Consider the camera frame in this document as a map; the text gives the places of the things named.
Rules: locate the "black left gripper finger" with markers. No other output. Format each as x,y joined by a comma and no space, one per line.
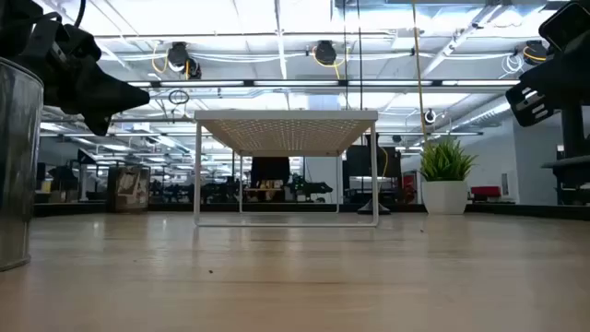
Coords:
100,124
106,94

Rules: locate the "silver tin candle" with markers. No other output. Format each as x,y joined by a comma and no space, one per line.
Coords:
18,161

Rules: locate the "black unused robot arm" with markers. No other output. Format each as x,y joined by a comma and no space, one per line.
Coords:
309,186

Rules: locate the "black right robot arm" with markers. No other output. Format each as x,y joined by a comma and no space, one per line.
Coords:
567,23

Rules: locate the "brown cardboard box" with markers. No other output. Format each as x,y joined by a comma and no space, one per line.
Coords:
129,189

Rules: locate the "dark computer desk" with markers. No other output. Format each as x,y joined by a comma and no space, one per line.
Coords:
567,162

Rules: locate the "red bench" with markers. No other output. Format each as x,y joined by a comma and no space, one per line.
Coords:
485,191

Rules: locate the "small black ceiling reel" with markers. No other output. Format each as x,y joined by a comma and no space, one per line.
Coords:
429,116

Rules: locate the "green plant white pot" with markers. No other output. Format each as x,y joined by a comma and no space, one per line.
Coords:
444,196

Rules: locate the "white perforated metal shelf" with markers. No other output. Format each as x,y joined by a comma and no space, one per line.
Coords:
286,115

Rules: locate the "black monitor on stand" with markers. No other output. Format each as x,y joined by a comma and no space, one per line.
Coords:
369,161

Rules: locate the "black aluminium table frame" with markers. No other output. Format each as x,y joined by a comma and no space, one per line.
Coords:
276,207

